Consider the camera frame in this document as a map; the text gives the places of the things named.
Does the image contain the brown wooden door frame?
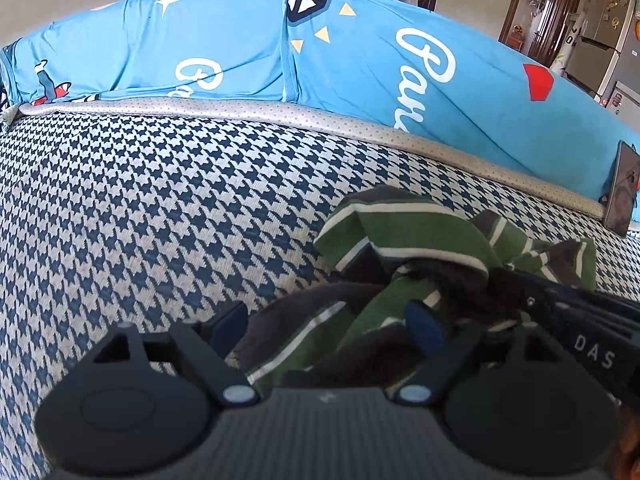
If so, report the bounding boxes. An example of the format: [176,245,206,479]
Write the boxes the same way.
[499,0,580,67]

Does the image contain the green brown striped t-shirt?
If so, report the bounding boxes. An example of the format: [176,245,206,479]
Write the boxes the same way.
[234,186,597,393]

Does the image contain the silver refrigerator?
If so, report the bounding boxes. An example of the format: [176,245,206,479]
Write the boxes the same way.
[565,0,639,130]

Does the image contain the blue white houndstooth sofa cover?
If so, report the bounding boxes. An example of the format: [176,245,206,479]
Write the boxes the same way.
[1,113,639,479]

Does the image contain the smartphone with lit screen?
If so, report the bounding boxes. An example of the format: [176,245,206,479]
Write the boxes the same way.
[603,141,639,236]

